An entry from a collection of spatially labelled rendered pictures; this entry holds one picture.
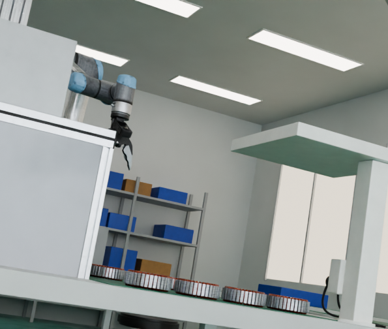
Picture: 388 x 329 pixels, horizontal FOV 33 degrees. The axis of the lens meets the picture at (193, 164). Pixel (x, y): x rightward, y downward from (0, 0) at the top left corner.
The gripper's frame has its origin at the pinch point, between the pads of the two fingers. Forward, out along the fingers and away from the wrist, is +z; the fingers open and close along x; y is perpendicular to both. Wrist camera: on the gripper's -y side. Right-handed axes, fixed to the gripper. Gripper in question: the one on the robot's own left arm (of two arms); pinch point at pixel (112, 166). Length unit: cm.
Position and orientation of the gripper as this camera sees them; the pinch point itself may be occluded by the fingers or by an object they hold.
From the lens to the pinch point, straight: 246.0
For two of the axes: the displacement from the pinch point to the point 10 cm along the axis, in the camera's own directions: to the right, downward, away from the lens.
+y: -4.4, 0.8, 9.0
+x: -8.8, -2.2, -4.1
